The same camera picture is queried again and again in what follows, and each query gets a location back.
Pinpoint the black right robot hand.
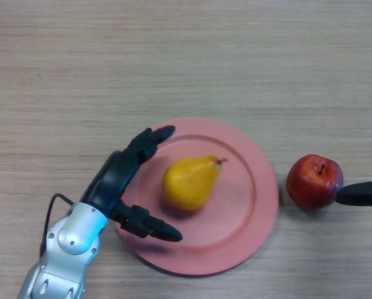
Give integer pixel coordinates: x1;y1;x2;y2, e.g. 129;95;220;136
335;179;372;210

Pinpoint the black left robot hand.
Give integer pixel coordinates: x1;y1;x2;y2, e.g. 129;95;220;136
79;125;184;242

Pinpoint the yellow pear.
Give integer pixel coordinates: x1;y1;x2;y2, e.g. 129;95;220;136
162;154;228;212

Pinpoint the pink round plate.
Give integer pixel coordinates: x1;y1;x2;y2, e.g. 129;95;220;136
113;117;280;277

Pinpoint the red apple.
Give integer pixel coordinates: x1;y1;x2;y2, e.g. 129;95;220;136
286;153;344;210

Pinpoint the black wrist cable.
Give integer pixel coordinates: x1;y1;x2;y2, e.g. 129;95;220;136
39;192;76;258

